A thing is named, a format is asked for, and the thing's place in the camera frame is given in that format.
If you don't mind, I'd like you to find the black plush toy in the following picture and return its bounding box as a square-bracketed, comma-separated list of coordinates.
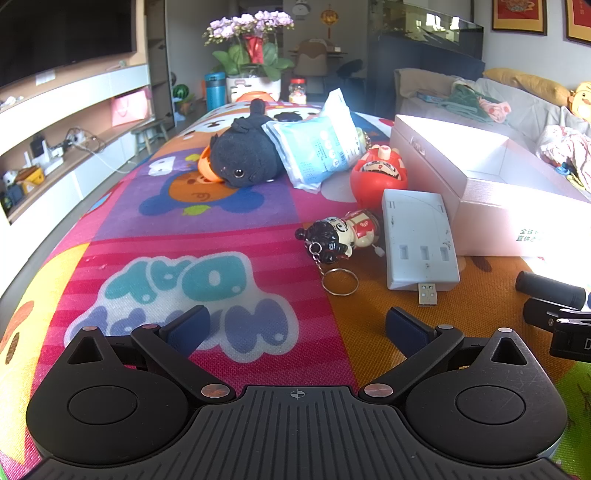
[210, 98, 286, 188]

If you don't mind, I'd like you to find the dark dining chair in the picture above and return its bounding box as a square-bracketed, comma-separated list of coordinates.
[335, 59, 365, 90]

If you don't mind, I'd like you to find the colourful cartoon table mat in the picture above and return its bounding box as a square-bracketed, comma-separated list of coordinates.
[0, 99, 591, 480]

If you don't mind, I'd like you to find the yellow cushion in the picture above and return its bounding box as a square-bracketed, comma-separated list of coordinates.
[482, 68, 573, 107]

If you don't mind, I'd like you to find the yellow toy vehicle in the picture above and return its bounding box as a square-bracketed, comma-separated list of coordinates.
[16, 167, 44, 188]

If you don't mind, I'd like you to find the green cloth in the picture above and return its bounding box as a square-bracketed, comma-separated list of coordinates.
[438, 87, 502, 124]

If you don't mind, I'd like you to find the orange toy ball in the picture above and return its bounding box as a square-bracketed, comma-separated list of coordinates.
[198, 147, 227, 183]

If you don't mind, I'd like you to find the glass fish tank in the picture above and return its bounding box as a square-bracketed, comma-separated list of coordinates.
[369, 0, 485, 58]

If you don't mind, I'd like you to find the yellow duck toy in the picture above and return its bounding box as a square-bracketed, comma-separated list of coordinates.
[570, 82, 591, 123]

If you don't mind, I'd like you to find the white wall shelf unit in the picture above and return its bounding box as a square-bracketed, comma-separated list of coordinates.
[0, 62, 158, 305]

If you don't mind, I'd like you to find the black television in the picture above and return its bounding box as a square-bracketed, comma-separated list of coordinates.
[0, 0, 139, 88]

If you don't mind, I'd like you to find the red daruma doll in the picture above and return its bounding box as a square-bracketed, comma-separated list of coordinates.
[349, 144, 409, 210]

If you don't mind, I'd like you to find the beige dining chair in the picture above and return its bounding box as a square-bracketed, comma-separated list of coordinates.
[294, 41, 329, 90]

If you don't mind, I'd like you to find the pink piggy garment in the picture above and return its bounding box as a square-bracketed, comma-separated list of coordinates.
[478, 98, 513, 123]

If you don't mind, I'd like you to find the orange round toy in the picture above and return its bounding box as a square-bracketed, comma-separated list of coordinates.
[233, 90, 278, 104]

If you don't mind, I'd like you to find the white usb hub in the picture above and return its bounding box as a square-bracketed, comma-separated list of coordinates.
[381, 188, 461, 306]

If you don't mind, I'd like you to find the white charger device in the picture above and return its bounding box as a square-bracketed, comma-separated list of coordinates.
[23, 134, 63, 169]

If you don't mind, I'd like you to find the pink cardboard box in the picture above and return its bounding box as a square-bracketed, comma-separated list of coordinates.
[390, 114, 591, 257]

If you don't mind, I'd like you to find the blue white tissue packet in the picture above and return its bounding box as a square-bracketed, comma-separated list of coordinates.
[321, 88, 357, 125]
[263, 115, 368, 192]

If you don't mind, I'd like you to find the red hanging ornament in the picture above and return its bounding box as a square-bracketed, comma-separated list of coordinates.
[321, 4, 338, 40]

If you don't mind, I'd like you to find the white power strip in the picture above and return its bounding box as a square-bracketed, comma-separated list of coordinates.
[65, 129, 100, 151]

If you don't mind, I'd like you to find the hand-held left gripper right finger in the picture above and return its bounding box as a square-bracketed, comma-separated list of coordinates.
[358, 306, 533, 403]

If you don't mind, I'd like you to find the wooden stool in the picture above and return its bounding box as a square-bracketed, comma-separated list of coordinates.
[130, 119, 169, 155]

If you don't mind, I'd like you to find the dark blue cabinet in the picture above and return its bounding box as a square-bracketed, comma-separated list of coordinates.
[367, 32, 485, 118]

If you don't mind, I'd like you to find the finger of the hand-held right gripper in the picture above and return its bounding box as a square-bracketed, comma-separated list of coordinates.
[516, 271, 587, 310]
[523, 298, 591, 332]

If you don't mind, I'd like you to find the red framed wall picture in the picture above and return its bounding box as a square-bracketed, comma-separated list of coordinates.
[492, 0, 548, 37]
[566, 0, 591, 44]

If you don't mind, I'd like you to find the figurine doll keychain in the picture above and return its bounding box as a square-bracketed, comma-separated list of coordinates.
[295, 209, 386, 296]

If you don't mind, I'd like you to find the grey sofa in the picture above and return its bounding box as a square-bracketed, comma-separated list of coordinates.
[394, 68, 591, 204]

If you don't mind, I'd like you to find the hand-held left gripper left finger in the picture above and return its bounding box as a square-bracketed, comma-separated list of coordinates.
[64, 305, 236, 403]

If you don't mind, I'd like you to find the potted purple orchid plant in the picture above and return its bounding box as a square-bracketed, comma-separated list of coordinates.
[203, 10, 296, 103]

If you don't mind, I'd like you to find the blue thermos bottle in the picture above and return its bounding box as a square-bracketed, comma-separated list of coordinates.
[205, 71, 227, 112]

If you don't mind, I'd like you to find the pink gift bag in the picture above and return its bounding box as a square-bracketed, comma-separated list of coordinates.
[111, 90, 153, 127]

